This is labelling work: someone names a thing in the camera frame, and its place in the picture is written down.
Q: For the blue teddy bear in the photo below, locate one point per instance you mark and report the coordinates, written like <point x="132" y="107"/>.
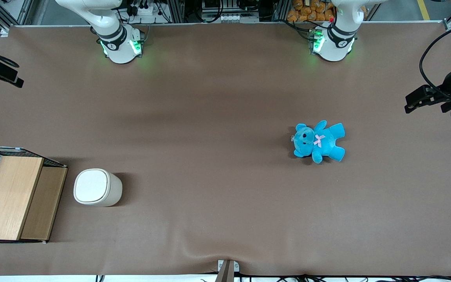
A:
<point x="319" y="141"/>

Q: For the orange plush toy pile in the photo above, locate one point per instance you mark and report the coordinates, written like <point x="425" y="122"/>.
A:
<point x="307" y="11"/>

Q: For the white plastic trash can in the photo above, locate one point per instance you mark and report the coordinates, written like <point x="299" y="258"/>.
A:
<point x="110" y="190"/>

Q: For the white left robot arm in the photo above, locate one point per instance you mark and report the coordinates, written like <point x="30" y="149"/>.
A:
<point x="333" y="43"/>

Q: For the white trash can lid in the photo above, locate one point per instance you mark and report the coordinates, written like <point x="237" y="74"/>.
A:
<point x="90" y="186"/>

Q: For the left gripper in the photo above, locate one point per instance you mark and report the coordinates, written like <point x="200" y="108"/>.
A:
<point x="446" y="93"/>

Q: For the dark wooden shelf board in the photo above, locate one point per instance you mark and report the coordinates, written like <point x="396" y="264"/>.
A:
<point x="43" y="203"/>

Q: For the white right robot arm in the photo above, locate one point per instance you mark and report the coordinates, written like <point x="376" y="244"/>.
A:
<point x="118" y="43"/>

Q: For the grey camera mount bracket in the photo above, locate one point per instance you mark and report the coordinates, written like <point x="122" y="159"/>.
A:
<point x="227" y="270"/>

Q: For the light wooden shelf board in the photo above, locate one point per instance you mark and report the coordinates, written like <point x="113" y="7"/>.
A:
<point x="10" y="196"/>

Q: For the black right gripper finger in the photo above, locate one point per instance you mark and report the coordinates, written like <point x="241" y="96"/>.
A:
<point x="4" y="71"/>

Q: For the brown table cover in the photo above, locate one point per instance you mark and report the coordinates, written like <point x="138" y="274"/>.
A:
<point x="225" y="176"/>

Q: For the white power strip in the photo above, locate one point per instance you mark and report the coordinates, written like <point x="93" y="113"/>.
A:
<point x="145" y="9"/>

